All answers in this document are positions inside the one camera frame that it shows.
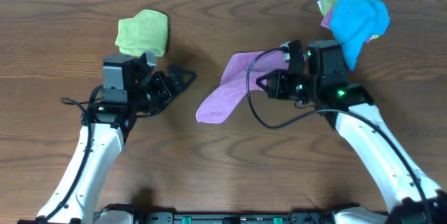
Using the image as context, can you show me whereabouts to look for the purple cloth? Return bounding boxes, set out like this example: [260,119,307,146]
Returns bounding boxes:
[320,0,373,43]
[196,52,288,124]

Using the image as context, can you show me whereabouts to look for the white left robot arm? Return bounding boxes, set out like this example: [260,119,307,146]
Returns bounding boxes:
[32,51,196,223]

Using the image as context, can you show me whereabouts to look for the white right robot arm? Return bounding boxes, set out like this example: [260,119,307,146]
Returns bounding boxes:
[256,40,446,223]

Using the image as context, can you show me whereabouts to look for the folded green cloth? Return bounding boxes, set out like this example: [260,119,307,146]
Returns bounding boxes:
[115,9,168,57]

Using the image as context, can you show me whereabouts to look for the purple cloth in pile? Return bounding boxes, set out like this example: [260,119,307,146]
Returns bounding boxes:
[320,0,373,43]

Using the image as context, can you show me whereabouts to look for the green cloth in pile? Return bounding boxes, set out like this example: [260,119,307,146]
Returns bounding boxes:
[316,0,381,40]

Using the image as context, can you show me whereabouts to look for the blue crumpled cloth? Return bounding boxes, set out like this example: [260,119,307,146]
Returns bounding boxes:
[329,0,390,71]

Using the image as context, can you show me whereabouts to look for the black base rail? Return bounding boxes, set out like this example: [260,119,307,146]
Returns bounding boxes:
[94,210,335,224]

